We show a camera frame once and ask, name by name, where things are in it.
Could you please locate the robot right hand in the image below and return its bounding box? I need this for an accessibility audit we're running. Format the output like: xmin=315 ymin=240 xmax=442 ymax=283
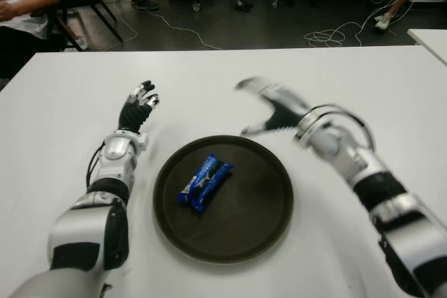
xmin=234 ymin=76 xmax=312 ymax=137

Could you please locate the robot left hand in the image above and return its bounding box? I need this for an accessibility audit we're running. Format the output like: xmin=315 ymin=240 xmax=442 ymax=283
xmin=118 ymin=80 xmax=161 ymax=134

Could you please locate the blue Oreo cookie pack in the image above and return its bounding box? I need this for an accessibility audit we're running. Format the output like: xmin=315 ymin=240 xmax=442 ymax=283
xmin=177 ymin=153 xmax=234 ymax=212

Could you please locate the round brown tray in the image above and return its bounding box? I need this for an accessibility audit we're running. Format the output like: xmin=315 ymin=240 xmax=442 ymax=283
xmin=152 ymin=135 xmax=294 ymax=263

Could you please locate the black chair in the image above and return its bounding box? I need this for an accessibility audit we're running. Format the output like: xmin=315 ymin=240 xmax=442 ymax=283
xmin=48 ymin=0 xmax=124 ymax=51

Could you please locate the seated person in white shirt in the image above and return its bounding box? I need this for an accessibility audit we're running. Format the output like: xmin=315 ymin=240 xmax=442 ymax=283
xmin=0 ymin=0 xmax=66 ymax=79

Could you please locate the white side table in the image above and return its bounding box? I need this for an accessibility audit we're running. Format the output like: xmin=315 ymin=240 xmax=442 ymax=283
xmin=406 ymin=28 xmax=447 ymax=67

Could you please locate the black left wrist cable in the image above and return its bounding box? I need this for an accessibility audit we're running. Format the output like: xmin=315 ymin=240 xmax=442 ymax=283
xmin=85 ymin=139 xmax=105 ymax=191

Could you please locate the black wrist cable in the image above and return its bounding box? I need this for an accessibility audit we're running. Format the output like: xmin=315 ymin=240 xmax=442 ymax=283
xmin=85 ymin=139 xmax=105 ymax=191
xmin=312 ymin=104 xmax=376 ymax=152

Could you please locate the white tangled floor cable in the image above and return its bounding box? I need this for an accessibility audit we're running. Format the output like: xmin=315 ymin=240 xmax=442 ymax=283
xmin=302 ymin=0 xmax=420 ymax=47

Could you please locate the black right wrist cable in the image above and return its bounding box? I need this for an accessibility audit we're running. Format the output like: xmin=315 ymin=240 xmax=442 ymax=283
xmin=312 ymin=104 xmax=376 ymax=152

